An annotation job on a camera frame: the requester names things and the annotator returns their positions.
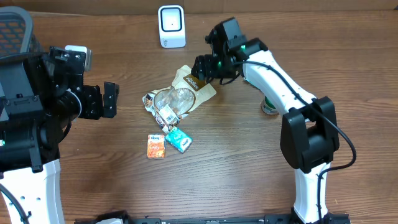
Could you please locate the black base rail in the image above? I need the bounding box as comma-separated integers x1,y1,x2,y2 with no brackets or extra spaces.
74,210,352,224

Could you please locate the beige brown snack pouch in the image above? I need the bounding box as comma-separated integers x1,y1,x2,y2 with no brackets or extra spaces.
142,65,216,134

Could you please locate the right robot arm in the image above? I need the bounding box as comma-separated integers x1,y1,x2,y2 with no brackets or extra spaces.
192,17,349,223

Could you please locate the white barcode scanner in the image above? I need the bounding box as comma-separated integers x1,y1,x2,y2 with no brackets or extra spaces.
158,4,186,49

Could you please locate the orange tissue pack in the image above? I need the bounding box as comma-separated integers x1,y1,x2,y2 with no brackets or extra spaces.
147,134,166,159

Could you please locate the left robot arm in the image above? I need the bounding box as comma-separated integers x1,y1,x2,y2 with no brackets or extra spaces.
1,45,119,223

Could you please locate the light green tissue pack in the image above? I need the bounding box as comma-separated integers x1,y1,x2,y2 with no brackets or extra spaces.
244,78,258,89

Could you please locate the grey plastic shopping basket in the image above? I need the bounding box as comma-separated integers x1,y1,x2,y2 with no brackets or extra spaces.
0,6,43,57

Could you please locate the teal tissue pack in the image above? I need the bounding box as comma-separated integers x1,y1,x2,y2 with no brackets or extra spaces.
165,127,193,153

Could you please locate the green lid jar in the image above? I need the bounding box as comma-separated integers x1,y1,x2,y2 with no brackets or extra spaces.
261,96,279,115

